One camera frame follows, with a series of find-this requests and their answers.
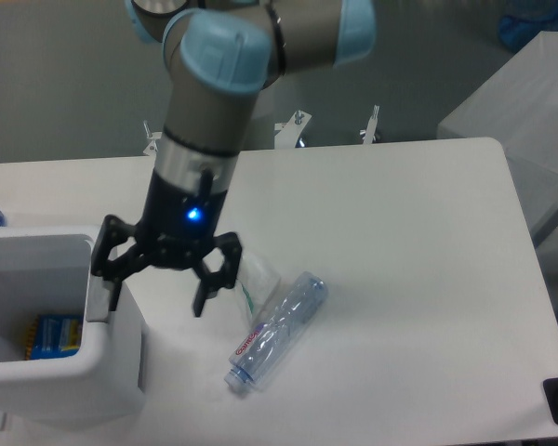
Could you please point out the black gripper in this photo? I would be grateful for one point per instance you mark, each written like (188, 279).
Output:
(176, 231)

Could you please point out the white push-lid trash can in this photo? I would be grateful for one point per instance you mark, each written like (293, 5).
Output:
(46, 271)

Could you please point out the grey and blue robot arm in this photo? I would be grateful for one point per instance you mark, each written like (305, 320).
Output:
(218, 61)

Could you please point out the crumpled clear plastic wrapper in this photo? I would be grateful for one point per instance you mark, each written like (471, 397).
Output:
(256, 282)

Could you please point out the clear empty plastic bottle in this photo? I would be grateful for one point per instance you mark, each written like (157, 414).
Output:
(259, 353)

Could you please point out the blue yellow package in bin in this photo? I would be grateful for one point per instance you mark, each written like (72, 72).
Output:
(54, 336)

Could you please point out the white covered side table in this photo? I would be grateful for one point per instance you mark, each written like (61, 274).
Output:
(518, 107)

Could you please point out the blue plastic bag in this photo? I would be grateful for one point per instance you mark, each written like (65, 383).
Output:
(514, 32)

